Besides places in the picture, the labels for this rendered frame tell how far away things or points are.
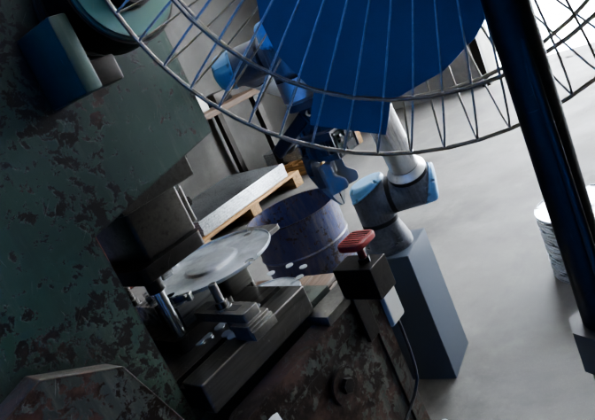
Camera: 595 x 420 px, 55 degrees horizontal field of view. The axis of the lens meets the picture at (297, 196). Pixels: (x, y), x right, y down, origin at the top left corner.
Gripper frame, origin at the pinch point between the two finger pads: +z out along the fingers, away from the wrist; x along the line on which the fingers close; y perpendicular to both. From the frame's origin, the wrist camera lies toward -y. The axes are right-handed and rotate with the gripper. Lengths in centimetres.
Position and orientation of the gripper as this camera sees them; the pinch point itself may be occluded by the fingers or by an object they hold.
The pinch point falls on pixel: (337, 198)
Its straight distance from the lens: 110.0
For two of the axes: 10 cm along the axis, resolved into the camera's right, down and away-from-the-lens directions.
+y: 7.2, -1.2, -6.9
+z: 3.9, 8.8, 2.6
